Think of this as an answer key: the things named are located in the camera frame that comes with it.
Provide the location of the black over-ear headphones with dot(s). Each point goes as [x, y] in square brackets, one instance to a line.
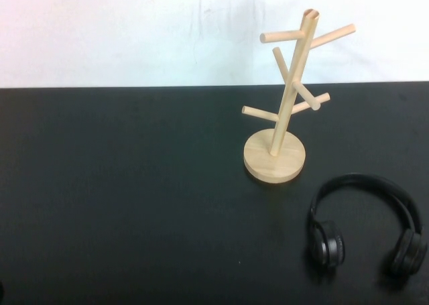
[330, 244]

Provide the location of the wooden tree-shaped headphone stand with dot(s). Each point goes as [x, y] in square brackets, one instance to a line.
[275, 164]

